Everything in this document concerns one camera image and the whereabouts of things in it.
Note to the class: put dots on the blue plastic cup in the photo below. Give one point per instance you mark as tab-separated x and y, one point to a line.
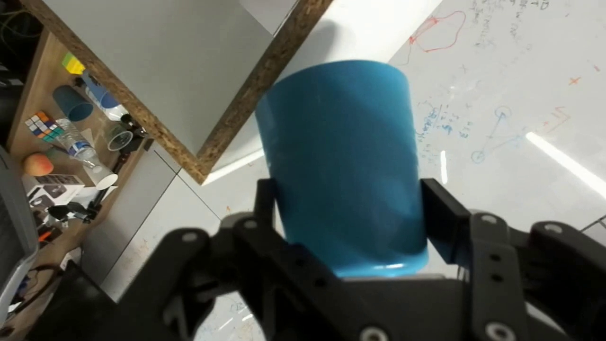
341	164

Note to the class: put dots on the blue and white bottle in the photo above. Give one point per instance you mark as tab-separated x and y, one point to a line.
104	97

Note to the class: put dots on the whiteboard with marker scribbles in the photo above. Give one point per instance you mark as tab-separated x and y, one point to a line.
503	82

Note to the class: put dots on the teal plastic cup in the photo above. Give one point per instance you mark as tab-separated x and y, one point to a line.
72	105

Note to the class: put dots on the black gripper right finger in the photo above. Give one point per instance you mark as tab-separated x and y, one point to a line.
498	277

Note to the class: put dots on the Rubik's cube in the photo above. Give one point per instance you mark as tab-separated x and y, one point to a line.
41	126

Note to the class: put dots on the yellow block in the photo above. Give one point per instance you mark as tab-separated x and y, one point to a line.
72	63

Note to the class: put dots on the clear drinking glass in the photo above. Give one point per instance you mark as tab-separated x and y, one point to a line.
119	141

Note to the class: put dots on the grey device housing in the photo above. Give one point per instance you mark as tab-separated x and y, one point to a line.
11	220

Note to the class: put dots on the white shelf with chipboard edges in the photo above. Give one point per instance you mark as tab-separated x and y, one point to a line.
176	69

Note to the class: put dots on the orange peach fruit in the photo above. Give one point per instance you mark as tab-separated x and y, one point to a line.
38	166

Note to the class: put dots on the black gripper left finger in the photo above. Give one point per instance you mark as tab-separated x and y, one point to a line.
265	277

